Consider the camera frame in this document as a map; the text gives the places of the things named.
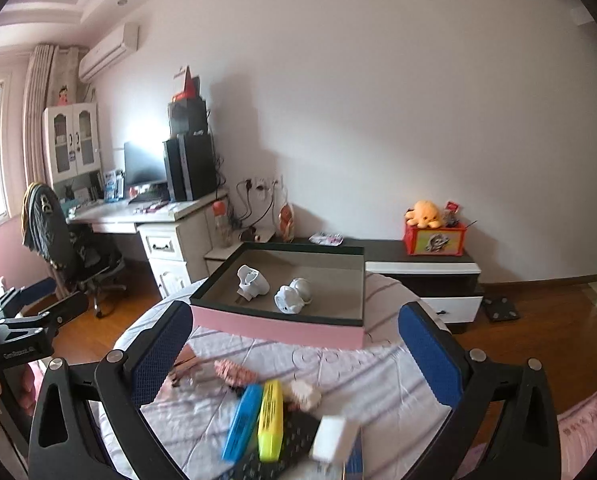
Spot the clear glass jar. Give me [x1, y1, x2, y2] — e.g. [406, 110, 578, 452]
[168, 344, 201, 388]

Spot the blue gold slim box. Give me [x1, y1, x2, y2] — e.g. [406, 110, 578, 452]
[341, 434, 364, 480]

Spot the blue highlighter pen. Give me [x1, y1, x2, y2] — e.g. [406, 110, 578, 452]
[221, 384, 264, 463]

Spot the white charger block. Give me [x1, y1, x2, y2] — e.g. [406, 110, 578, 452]
[309, 416, 360, 465]

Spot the white brick toy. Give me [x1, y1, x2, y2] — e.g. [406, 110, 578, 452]
[283, 379, 322, 412]

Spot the yellow highlighter pen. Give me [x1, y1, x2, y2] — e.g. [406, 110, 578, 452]
[257, 379, 283, 463]

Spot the black remote control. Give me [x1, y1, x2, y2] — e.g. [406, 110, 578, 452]
[224, 408, 325, 480]

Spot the white plug night light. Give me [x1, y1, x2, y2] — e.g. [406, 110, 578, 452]
[236, 264, 270, 301]

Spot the white astronaut figure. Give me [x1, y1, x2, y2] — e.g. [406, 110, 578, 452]
[274, 278, 312, 315]

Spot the black office chair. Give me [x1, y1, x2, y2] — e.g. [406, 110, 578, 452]
[21, 182, 126, 318]

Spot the black floor scale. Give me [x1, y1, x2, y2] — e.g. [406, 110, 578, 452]
[483, 296, 521, 323]

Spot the white striped quilt cover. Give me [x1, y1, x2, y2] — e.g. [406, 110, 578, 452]
[98, 271, 455, 480]

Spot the white desk with drawers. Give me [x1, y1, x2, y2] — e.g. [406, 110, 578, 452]
[68, 188, 228, 298]

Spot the black white low cabinet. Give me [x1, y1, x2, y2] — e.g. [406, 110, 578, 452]
[204, 226, 485, 334]

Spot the white glass door cabinet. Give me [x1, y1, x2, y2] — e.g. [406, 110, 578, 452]
[42, 103, 101, 185]

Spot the black computer monitor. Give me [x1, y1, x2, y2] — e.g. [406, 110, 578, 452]
[124, 142, 167, 188]

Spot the red printed storage box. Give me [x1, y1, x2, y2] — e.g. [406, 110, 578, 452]
[403, 222, 467, 256]

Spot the orange cap bottle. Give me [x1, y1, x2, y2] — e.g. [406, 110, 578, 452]
[212, 200, 232, 248]

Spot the black computer tower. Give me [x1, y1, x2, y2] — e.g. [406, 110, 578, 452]
[164, 133, 218, 202]

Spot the orange octopus plush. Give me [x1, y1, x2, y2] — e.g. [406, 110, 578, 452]
[405, 200, 443, 229]

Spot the pink open box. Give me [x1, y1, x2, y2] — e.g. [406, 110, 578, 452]
[191, 243, 365, 350]

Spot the black speaker box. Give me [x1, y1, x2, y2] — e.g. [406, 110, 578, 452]
[167, 98, 208, 138]

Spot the anatomy torso model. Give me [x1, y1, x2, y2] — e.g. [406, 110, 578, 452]
[279, 203, 295, 243]

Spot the red triangular item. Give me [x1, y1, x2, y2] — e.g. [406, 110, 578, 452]
[172, 66, 200, 102]

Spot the white air conditioner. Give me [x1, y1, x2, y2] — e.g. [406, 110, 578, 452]
[78, 23, 140, 82]

